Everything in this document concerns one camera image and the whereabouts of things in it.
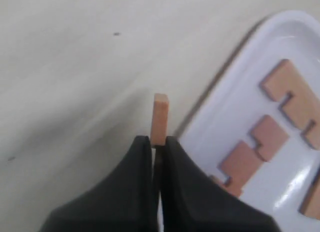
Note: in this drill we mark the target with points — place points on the wooden notched bar front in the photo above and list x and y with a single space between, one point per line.
302 106

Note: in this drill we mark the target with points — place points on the wooden notched bar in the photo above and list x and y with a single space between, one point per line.
159 123
302 106
243 161
311 203

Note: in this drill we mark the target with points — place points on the white plastic tray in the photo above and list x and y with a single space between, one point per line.
238 102

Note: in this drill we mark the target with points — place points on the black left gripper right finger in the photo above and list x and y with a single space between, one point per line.
191 201

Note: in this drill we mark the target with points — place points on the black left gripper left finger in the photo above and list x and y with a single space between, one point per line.
123 201

